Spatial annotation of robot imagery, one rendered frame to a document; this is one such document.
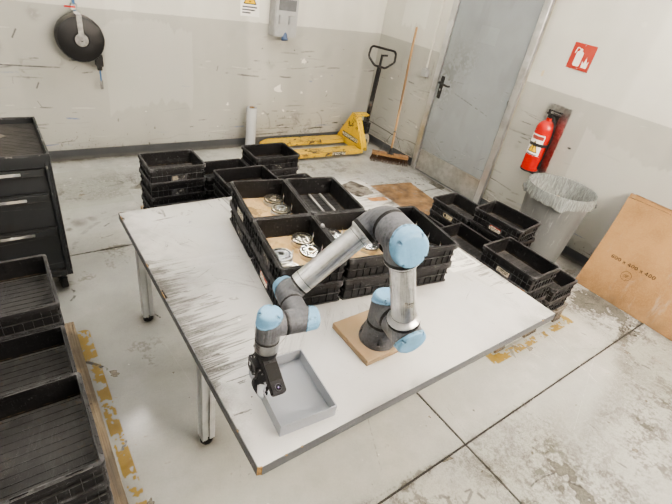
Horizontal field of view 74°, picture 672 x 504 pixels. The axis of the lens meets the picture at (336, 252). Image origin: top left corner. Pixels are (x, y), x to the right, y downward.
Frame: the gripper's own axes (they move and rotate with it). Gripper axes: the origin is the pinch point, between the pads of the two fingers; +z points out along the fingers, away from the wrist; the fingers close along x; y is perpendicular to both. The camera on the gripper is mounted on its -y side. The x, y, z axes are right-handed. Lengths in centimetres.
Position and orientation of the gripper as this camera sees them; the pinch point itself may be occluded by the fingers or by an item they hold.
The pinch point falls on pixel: (264, 396)
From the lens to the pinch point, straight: 154.5
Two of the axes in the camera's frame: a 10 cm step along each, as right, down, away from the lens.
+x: -8.6, 1.6, -4.9
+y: -4.9, -5.4, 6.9
